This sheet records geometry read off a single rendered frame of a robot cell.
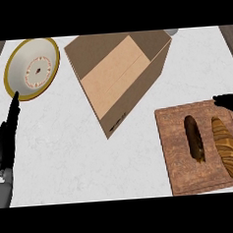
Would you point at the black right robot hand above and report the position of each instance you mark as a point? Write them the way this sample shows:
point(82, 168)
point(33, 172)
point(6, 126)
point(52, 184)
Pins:
point(231, 102)

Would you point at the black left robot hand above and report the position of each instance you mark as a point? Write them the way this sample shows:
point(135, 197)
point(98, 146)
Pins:
point(6, 139)

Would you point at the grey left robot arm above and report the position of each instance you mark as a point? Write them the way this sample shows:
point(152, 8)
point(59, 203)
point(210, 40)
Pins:
point(3, 192)

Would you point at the golden striped croissant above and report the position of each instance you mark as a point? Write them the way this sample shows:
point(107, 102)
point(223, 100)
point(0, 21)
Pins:
point(226, 147)

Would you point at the brown wooden cutting board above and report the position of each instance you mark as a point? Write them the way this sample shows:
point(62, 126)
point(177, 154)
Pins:
point(195, 178)

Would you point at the open cardboard box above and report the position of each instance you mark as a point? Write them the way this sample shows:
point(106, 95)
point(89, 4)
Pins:
point(119, 79)

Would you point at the dark brown bread loaf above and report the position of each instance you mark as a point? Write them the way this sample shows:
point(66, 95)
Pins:
point(194, 139)

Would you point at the white bowl with gold rim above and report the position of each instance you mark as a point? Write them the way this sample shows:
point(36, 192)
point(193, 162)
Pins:
point(31, 69)

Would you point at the pale grey round object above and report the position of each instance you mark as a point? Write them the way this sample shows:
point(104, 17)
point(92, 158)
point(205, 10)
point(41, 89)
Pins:
point(171, 32)

